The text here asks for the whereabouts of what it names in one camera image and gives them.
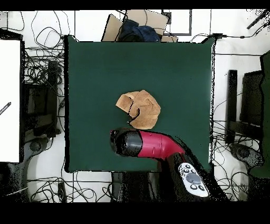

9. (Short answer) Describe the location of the tan terry towel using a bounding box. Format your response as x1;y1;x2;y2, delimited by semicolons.
115;89;161;130

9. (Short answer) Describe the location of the dark green table cloth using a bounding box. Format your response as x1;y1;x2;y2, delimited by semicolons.
64;34;216;173

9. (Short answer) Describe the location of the dark blue garment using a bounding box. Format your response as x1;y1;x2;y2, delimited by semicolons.
117;18;161;42

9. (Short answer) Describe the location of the brown cardboard box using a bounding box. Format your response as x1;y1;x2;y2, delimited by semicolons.
101;9;179;43

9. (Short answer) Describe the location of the black chair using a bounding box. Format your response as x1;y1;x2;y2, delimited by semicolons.
225;69;264;145
22;60;62;138

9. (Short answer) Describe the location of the grey office chair base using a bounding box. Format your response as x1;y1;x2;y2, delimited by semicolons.
23;136;53;167
229;143;265;170

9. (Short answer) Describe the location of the black power strip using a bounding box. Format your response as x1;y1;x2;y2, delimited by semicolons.
57;182;68;203

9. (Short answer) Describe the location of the black strip with white marks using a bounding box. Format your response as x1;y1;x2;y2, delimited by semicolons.
0;101;12;116

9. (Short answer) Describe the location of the white desk top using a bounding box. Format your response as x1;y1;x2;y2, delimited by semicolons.
0;39;21;163

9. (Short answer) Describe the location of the green cloth over furniture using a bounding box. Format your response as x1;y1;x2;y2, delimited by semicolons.
249;50;270;179

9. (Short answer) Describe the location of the black tripod leg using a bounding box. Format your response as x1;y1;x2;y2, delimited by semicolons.
246;9;270;30

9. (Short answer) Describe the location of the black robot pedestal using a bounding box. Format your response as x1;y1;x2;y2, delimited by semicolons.
111;171;165;202

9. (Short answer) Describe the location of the black cable tangle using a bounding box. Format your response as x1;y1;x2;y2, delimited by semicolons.
27;176;112;202
211;120;261;201
23;10;66;98

